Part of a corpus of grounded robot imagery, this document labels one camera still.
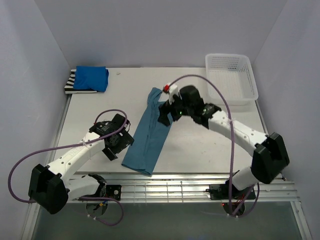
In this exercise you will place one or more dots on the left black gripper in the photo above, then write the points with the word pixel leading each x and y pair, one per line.
pixel 126 139

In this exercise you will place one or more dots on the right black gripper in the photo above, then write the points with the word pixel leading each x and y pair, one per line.
pixel 165 108

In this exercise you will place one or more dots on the light teal tank top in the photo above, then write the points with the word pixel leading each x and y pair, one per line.
pixel 149 138

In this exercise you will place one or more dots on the blue tank top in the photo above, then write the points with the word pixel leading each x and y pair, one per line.
pixel 93 78

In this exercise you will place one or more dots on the black white striped tank top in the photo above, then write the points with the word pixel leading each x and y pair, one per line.
pixel 69 86

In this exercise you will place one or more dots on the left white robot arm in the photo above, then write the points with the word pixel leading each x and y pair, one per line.
pixel 51 186

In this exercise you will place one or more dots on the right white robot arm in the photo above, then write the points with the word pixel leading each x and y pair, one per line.
pixel 268 152

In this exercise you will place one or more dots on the white plastic basket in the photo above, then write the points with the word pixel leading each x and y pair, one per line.
pixel 233 75

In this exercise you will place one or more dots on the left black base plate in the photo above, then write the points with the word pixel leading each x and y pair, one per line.
pixel 112 191

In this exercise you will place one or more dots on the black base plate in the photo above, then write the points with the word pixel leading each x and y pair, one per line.
pixel 112 191
pixel 221 192

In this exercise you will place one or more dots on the aluminium frame rails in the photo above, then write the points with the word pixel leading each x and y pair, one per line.
pixel 173 203

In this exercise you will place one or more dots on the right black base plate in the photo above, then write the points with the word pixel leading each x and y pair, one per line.
pixel 221 192

